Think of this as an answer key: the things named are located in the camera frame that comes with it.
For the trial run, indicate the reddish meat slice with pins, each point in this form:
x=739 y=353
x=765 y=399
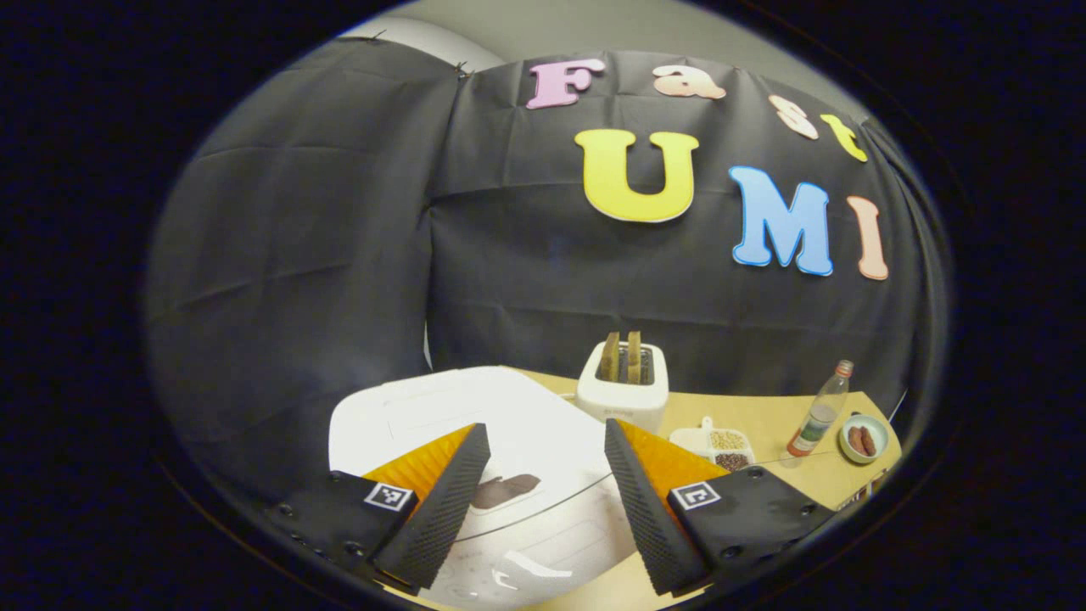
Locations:
x=869 y=441
x=856 y=440

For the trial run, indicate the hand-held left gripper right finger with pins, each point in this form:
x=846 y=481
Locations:
x=653 y=526

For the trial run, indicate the clear bottle orange label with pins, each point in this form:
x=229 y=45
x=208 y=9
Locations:
x=816 y=420

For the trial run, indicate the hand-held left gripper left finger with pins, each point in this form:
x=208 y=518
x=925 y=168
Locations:
x=433 y=526

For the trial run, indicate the brown bread slice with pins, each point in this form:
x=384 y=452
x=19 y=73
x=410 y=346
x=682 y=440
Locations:
x=634 y=358
x=609 y=361

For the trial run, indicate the white rice cooker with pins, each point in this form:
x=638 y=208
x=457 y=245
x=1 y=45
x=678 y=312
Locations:
x=526 y=424

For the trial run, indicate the white divided grain dish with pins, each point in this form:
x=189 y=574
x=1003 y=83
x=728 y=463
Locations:
x=691 y=440

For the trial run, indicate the white toaster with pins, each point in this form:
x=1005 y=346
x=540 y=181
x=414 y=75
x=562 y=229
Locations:
x=624 y=407

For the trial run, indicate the pale green plate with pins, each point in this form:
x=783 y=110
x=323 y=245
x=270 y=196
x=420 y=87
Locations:
x=848 y=451

